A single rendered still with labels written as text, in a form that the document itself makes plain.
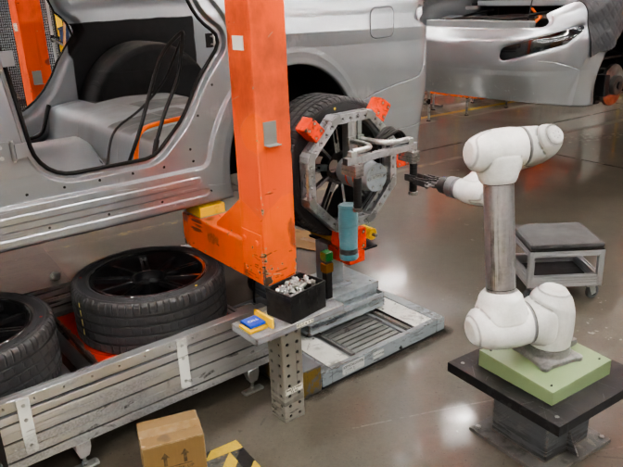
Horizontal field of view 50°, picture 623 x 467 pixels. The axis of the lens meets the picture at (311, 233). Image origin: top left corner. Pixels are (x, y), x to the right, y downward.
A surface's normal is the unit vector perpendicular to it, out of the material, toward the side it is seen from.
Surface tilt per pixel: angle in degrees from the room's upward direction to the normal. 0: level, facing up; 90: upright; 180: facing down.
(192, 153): 90
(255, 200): 90
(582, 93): 98
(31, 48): 90
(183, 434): 0
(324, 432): 0
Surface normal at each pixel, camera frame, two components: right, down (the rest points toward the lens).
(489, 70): -0.67, 0.31
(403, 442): -0.04, -0.94
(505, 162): 0.22, 0.29
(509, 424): -0.83, 0.22
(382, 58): 0.62, 0.25
